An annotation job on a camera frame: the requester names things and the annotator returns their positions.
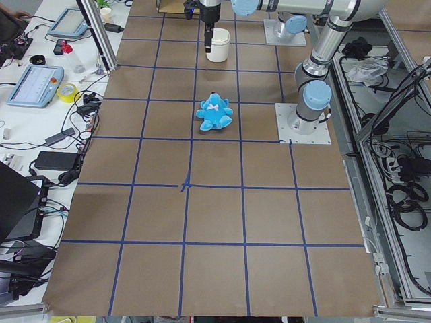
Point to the grey usb hub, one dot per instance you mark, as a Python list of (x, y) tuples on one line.
[(59, 136)]

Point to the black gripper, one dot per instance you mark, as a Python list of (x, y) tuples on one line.
[(209, 14)]

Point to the blue plush teddy bear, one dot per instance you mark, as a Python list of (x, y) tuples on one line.
[(215, 113)]

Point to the white crumpled cloth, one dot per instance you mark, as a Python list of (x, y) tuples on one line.
[(368, 71)]

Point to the black power brick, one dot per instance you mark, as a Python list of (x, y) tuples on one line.
[(51, 160)]

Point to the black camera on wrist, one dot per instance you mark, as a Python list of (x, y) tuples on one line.
[(189, 8)]

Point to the clear plastic cup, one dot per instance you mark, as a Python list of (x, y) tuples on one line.
[(78, 66)]

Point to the wooden box frame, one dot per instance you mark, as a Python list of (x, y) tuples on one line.
[(170, 6)]

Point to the black laptop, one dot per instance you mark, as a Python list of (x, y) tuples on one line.
[(22, 200)]

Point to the white trash can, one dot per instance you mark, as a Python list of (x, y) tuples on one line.
[(219, 45)]

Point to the near teach pendant tablet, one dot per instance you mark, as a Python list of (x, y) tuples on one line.
[(37, 86)]

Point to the small black bowl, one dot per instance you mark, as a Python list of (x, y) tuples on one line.
[(37, 60)]

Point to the teach pendant tablet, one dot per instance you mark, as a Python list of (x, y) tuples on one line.
[(37, 86), (70, 24)]

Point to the aluminium frame post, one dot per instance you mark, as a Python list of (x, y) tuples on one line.
[(91, 14)]

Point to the black cloth bundle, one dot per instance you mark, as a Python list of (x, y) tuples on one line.
[(358, 48)]

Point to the yellow tape roll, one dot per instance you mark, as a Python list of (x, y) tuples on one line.
[(67, 92)]

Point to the far teach pendant tablet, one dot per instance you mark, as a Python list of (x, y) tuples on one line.
[(70, 24)]

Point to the red black handheld tool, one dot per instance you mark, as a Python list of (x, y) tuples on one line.
[(62, 47)]

